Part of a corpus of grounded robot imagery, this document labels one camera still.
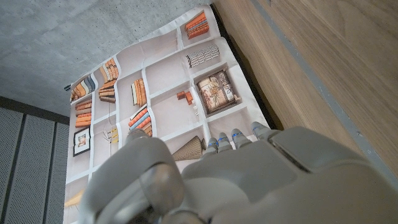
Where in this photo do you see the printed bookshelf backdrop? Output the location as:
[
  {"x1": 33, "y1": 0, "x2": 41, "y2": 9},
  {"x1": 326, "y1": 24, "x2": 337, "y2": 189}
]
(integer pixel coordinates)
[{"x1": 63, "y1": 3, "x2": 270, "y2": 224}]

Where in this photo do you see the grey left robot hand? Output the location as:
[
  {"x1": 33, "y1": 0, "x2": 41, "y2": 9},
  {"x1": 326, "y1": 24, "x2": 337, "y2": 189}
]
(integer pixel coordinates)
[{"x1": 77, "y1": 121, "x2": 398, "y2": 224}]

